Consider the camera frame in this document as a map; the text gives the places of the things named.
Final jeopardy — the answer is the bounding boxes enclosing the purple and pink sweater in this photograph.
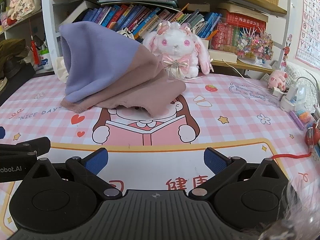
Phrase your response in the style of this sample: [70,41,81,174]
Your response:
[59,21,187,119]

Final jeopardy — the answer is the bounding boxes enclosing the colourful small blocks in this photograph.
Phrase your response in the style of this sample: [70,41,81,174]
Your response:
[290,107,317,130]

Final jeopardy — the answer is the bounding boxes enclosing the red boxed book set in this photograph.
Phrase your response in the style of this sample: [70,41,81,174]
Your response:
[212,10,268,53]

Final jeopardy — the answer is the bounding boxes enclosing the dark olive bag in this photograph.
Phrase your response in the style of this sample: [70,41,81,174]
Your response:
[0,39,35,79]

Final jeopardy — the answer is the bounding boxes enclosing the pink plush decoration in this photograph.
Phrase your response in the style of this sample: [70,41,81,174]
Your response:
[5,0,28,27]

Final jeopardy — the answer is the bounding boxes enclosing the small pink plush pig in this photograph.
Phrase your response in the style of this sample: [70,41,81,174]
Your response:
[268,70,288,91]

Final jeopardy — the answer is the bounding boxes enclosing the alphabet wall poster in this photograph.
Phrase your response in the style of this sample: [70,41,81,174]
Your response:
[295,0,320,70]

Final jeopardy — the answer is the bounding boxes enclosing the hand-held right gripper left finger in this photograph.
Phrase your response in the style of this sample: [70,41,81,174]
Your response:
[25,147,123,201]

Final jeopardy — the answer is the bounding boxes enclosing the white power strip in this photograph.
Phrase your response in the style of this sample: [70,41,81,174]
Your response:
[271,85,308,112]

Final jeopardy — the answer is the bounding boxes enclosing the white plastic bottle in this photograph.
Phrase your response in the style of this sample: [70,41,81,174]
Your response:
[41,50,53,71]

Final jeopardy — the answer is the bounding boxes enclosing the red cord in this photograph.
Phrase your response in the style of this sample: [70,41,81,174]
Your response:
[271,152,313,160]

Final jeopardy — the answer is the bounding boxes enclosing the row of colourful books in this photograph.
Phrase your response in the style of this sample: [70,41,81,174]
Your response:
[82,4,223,40]

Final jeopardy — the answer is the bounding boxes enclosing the white pink plush bunny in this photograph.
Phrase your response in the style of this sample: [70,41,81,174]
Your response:
[142,19,214,78]

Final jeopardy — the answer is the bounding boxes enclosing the thin white cable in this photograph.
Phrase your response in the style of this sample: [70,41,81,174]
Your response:
[222,59,273,90]

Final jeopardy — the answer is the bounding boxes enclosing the cream flat box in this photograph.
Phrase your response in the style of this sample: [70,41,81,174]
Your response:
[207,49,238,63]

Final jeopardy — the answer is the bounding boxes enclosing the colourful beaded ornament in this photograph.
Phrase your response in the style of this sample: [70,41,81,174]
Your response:
[236,27,274,60]

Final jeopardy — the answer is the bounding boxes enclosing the red ball ornament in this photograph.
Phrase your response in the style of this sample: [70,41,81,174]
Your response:
[305,126,320,147]

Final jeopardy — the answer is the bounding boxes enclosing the cream garment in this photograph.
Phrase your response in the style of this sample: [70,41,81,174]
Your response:
[55,57,69,82]

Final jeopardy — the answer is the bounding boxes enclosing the pink checkered desk mat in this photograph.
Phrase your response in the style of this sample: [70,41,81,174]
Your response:
[0,71,320,240]

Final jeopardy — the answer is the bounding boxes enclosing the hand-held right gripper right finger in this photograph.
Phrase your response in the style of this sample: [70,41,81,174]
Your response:
[189,147,288,201]

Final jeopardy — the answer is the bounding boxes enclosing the wooden bookshelf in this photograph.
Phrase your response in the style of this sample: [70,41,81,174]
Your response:
[41,0,292,74]

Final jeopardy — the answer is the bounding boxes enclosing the red tassel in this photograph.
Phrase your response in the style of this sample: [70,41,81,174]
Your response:
[30,15,40,65]

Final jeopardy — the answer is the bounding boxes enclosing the cartoon wall sticker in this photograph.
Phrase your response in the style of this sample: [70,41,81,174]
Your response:
[281,34,294,74]

